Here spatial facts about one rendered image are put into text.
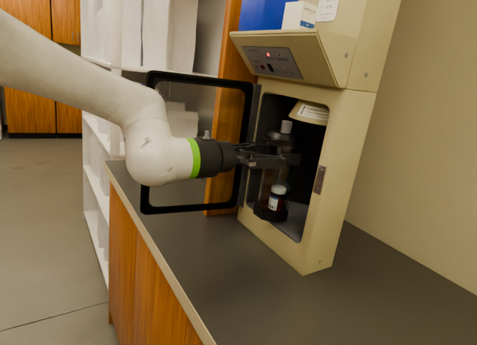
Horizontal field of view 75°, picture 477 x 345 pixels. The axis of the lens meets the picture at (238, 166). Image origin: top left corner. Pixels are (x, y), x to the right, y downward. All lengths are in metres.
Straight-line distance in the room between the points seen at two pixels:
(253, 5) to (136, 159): 0.45
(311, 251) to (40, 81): 0.67
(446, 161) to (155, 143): 0.81
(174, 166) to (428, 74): 0.80
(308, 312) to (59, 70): 0.67
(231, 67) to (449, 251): 0.83
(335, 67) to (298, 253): 0.46
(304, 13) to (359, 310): 0.66
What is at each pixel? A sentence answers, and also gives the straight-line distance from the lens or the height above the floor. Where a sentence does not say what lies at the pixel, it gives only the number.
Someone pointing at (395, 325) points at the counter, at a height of 0.94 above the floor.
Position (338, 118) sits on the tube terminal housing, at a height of 1.35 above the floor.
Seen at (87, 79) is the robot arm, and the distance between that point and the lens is 0.62.
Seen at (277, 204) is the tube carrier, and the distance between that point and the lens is 0.84.
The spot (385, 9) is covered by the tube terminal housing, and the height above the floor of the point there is 1.58.
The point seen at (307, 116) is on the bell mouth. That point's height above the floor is 1.33.
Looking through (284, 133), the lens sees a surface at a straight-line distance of 0.82.
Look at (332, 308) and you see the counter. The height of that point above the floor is 0.94.
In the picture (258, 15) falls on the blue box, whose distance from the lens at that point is 0.80.
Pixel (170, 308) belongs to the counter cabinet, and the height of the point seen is 0.78.
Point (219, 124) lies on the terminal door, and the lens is 0.90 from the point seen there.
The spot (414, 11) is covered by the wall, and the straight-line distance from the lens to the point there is 1.18.
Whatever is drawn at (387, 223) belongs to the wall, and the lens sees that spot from 1.18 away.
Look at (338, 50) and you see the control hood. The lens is 0.68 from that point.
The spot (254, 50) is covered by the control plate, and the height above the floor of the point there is 1.47.
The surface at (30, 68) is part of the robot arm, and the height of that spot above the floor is 1.38.
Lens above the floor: 1.42
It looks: 17 degrees down
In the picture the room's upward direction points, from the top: 8 degrees clockwise
